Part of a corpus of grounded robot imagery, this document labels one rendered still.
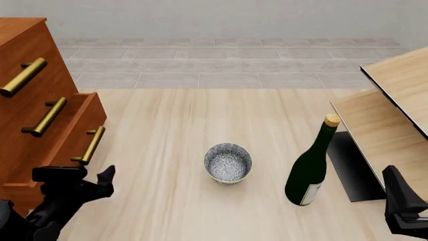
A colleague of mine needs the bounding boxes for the wooden cabinet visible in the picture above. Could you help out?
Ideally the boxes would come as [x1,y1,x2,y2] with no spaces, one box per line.
[0,17,108,218]

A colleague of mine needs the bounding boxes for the patterned blue white bowl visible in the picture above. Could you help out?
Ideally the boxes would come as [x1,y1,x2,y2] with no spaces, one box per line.
[203,143,254,187]

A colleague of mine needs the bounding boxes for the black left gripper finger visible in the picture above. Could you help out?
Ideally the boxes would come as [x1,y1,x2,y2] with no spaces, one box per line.
[96,165,116,187]

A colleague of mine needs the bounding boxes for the smallest brass drawer handle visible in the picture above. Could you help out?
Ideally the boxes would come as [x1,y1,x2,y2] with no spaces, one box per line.
[70,125,106,167]

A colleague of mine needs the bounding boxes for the pale wooden shelf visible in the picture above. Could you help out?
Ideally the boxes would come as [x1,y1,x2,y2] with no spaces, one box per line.
[326,46,428,203]

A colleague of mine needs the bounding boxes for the wooden drawer with smallest handle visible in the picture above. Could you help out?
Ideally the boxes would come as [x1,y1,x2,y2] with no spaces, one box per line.
[0,92,108,189]

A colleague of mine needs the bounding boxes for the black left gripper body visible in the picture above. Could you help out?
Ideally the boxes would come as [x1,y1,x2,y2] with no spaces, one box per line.
[40,179,116,206]

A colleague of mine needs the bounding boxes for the wooden drawer with medium handle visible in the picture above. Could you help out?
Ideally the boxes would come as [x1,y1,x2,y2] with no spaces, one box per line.
[0,53,80,178]

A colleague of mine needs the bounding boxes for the medium brass drawer handle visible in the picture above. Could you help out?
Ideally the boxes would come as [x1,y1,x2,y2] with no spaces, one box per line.
[21,96,68,139]

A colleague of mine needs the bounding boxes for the largest brass drawer handle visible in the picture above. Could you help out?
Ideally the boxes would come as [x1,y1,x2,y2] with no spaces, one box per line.
[0,57,48,99]

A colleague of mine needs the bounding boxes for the wooden drawer with largest handle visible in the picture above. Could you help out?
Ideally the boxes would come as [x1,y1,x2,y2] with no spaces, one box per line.
[0,20,62,102]

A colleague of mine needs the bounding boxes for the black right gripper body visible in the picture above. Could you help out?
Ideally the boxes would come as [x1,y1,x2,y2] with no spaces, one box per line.
[385,211,428,240]

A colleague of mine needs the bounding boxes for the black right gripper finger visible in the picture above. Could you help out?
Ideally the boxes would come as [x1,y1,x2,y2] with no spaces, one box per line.
[381,165,428,215]

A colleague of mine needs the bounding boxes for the dark green corked bottle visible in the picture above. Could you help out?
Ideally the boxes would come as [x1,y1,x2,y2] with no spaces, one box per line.
[284,112,342,207]

